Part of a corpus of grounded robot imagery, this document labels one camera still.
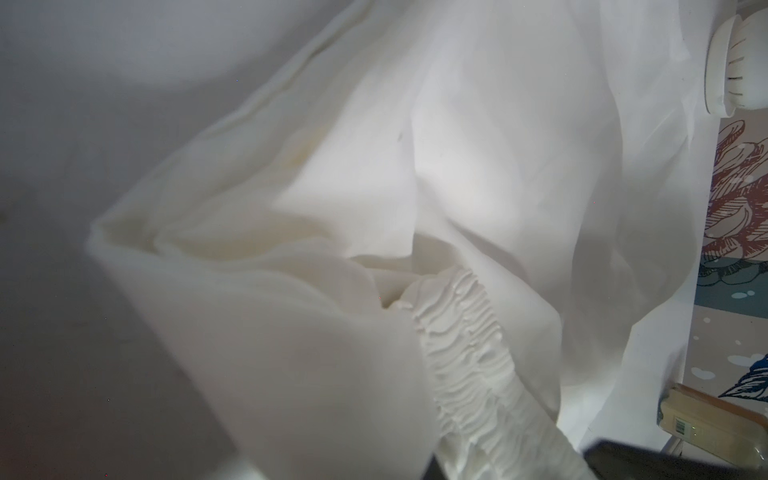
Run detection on white ceramic holder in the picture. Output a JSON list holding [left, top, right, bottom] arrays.
[[704, 8, 767, 119]]

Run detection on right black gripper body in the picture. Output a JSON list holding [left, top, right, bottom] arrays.
[[584, 440, 767, 480]]

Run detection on white shorts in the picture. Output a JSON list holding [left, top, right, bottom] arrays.
[[88, 1, 703, 479]]

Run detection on white powder spice bottle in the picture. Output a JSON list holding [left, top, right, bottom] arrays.
[[657, 384, 767, 469]]

